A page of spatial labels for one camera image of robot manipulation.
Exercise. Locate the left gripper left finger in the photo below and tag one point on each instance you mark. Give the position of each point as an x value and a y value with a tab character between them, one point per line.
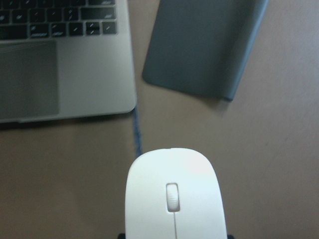
121	236

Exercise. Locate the white computer mouse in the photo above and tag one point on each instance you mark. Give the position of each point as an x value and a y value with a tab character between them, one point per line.
173	194

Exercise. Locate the grey laptop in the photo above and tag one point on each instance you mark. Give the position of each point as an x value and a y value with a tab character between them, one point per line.
64	59

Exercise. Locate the black mouse pad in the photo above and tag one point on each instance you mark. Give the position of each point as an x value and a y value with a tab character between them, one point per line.
201	47

